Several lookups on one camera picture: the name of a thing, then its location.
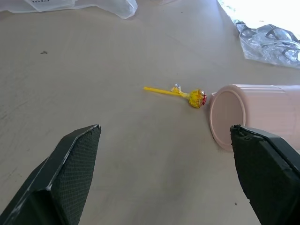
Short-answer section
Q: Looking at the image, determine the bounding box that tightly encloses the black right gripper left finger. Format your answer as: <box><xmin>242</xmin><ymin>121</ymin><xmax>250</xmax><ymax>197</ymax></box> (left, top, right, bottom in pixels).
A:
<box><xmin>0</xmin><ymin>124</ymin><xmax>102</xmax><ymax>225</ymax></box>

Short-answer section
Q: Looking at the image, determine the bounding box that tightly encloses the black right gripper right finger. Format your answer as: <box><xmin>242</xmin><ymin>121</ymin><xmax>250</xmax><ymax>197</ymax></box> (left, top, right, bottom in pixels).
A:
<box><xmin>229</xmin><ymin>124</ymin><xmax>300</xmax><ymax>225</ymax></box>

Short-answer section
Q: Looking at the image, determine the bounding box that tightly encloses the pink plastic cup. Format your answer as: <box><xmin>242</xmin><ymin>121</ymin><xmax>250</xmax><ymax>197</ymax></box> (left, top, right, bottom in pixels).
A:
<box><xmin>208</xmin><ymin>84</ymin><xmax>300</xmax><ymax>152</ymax></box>

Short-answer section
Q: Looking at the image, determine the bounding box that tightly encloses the yellow wrapped lollipop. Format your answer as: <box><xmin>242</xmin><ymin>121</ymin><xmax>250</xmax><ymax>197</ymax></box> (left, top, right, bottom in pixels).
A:
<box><xmin>143</xmin><ymin>83</ymin><xmax>208</xmax><ymax>109</ymax></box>

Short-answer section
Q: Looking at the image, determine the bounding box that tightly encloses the clear plastic bag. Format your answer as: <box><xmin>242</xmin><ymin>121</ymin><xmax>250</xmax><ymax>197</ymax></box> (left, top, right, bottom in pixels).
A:
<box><xmin>217</xmin><ymin>0</ymin><xmax>300</xmax><ymax>69</ymax></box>

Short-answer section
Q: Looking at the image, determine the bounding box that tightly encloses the white translucent plastic bag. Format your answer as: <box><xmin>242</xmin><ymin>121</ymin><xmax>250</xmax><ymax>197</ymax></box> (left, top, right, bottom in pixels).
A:
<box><xmin>0</xmin><ymin>0</ymin><xmax>138</xmax><ymax>20</ymax></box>

